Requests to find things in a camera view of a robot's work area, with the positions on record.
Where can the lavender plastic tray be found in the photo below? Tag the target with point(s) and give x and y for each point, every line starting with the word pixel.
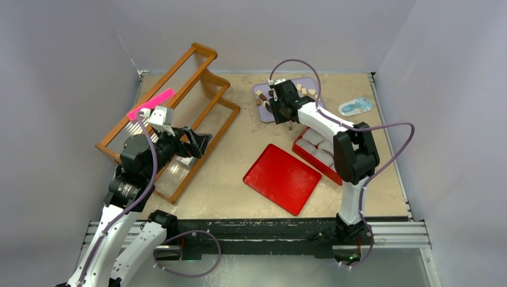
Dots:
pixel 305 83

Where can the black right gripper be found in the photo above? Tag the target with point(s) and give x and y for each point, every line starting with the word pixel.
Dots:
pixel 274 103

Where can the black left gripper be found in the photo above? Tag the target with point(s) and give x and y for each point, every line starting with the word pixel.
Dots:
pixel 197 142

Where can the orange wooden shelf rack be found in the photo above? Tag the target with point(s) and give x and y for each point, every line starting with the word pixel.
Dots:
pixel 197 103

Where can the red box lid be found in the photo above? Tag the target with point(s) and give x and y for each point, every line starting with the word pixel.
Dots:
pixel 282 179

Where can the black metal base rail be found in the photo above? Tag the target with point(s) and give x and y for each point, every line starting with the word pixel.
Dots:
pixel 321 238

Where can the pink flat box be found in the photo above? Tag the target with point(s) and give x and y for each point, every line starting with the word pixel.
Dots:
pixel 151 104

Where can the red chocolate box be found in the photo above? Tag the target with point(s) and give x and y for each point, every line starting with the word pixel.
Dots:
pixel 316 159

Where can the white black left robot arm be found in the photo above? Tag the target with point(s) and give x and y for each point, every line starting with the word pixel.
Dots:
pixel 107 262

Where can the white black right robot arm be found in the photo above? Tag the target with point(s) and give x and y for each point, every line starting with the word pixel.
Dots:
pixel 354 150

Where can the white blue oval package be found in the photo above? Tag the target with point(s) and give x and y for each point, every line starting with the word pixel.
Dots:
pixel 355 107

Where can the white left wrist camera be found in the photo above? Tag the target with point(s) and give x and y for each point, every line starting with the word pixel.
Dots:
pixel 159 118

